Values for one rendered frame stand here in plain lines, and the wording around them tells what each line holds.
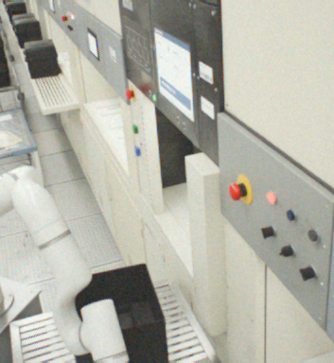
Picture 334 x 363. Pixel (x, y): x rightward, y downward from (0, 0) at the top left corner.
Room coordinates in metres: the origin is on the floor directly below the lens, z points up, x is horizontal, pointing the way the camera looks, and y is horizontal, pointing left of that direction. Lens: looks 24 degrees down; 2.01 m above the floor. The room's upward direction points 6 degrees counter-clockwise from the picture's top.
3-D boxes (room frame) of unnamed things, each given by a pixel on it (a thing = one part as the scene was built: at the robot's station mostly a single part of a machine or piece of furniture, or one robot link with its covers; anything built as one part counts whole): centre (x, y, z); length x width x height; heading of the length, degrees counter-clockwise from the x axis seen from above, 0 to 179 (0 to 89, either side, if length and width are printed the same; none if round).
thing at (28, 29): (5.41, 1.12, 0.93); 0.30 x 0.28 x 0.26; 18
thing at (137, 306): (1.23, 0.15, 0.85); 0.28 x 0.28 x 0.17; 10
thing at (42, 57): (4.26, 0.81, 0.93); 0.30 x 0.28 x 0.26; 12
